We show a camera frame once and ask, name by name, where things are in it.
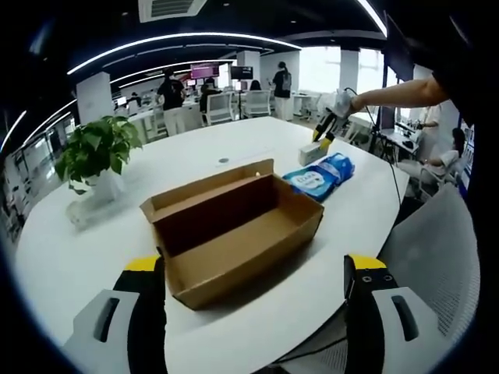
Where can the blue wall poster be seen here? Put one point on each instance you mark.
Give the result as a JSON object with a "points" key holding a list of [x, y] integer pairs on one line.
{"points": [[468, 156]]}

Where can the black screen on stand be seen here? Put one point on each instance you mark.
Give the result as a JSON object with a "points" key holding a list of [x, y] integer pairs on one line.
{"points": [[399, 54]]}

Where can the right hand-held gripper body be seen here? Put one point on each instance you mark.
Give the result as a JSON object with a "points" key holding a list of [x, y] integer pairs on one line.
{"points": [[343, 105]]}

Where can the white office chair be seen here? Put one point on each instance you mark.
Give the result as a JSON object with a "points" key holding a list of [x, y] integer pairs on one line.
{"points": [[220, 107], [257, 103]]}

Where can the white tissue pack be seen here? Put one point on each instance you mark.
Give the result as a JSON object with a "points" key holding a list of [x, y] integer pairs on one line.
{"points": [[310, 154]]}

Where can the green potted plant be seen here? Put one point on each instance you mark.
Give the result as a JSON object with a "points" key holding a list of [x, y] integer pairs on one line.
{"points": [[97, 144]]}

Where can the brown cardboard shoe box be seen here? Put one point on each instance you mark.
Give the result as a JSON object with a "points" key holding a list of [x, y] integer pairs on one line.
{"points": [[241, 241]]}

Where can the ceiling air conditioner vent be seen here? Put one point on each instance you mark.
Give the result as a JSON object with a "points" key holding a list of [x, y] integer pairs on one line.
{"points": [[171, 9]]}

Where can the white table socket panel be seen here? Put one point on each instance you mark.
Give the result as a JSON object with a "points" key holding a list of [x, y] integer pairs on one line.
{"points": [[249, 154]]}

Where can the dark monitor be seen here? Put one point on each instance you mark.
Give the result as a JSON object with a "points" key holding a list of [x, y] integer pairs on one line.
{"points": [[241, 72]]}

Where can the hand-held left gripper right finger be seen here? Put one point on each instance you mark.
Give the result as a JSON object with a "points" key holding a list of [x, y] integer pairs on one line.
{"points": [[362, 304]]}

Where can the grey mesh office chair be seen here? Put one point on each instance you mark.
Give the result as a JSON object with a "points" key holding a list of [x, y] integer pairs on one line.
{"points": [[429, 249]]}

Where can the purple lit monitor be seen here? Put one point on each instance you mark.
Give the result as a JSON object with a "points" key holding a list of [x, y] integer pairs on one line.
{"points": [[204, 71]]}

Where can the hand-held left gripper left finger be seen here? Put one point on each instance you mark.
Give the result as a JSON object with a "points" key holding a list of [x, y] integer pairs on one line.
{"points": [[144, 304]]}

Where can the white ceiling light strip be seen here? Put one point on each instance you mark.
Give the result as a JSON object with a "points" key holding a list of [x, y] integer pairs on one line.
{"points": [[175, 37], [372, 15]]}

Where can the blue soft wipes pack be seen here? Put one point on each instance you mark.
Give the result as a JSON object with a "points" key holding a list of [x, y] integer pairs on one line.
{"points": [[316, 179]]}

